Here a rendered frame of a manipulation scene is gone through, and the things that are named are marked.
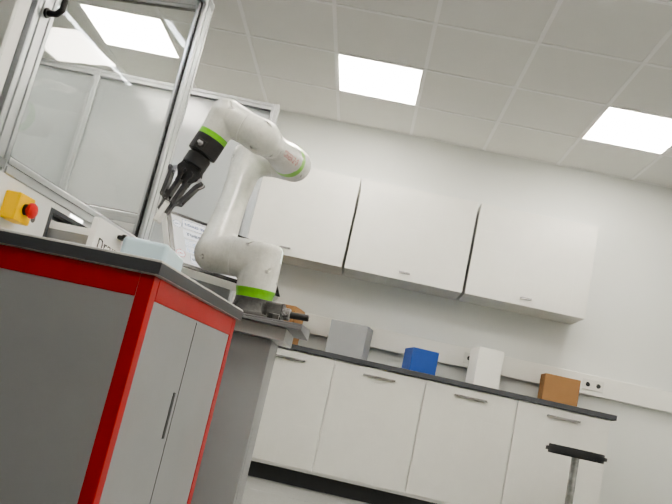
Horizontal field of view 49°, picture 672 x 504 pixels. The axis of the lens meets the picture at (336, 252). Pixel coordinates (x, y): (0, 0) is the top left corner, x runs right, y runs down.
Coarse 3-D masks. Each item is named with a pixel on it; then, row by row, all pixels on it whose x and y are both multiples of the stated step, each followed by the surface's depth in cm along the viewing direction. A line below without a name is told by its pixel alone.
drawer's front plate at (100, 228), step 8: (96, 224) 205; (104, 224) 209; (96, 232) 206; (104, 232) 210; (112, 232) 215; (120, 232) 220; (88, 240) 205; (96, 240) 206; (104, 240) 211; (112, 240) 216; (120, 240) 221; (104, 248) 212; (112, 248) 217; (120, 248) 222
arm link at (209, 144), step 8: (200, 136) 219; (208, 136) 218; (192, 144) 219; (200, 144) 218; (208, 144) 218; (216, 144) 219; (200, 152) 219; (208, 152) 218; (216, 152) 220; (208, 160) 221
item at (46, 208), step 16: (0, 176) 184; (0, 192) 185; (32, 192) 198; (0, 208) 186; (48, 208) 207; (0, 224) 187; (16, 224) 194; (32, 224) 201; (48, 224) 208; (80, 224) 225
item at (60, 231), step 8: (56, 224) 209; (64, 224) 209; (48, 232) 208; (56, 232) 208; (64, 232) 208; (72, 232) 208; (80, 232) 208; (88, 232) 207; (64, 240) 207; (72, 240) 207; (80, 240) 207
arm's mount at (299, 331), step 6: (246, 318) 222; (252, 318) 222; (258, 318) 222; (264, 318) 222; (270, 318) 222; (270, 324) 224; (276, 324) 222; (282, 324) 222; (288, 324) 221; (294, 324) 221; (300, 324) 221; (288, 330) 231; (294, 330) 226; (300, 330) 222; (306, 330) 241; (294, 336) 249; (300, 336) 244; (306, 336) 246
